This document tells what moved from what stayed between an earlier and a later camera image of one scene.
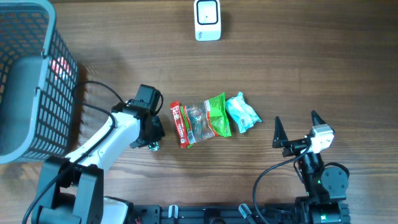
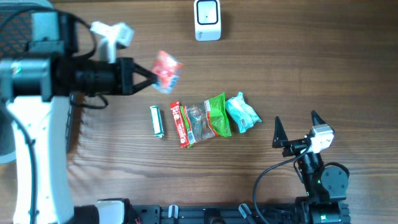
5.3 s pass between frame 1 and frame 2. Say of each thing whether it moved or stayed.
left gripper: moved
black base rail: stayed
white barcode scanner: stayed
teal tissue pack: stayed
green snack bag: stayed
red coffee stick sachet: stayed
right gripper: stayed
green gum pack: moved
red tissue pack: moved
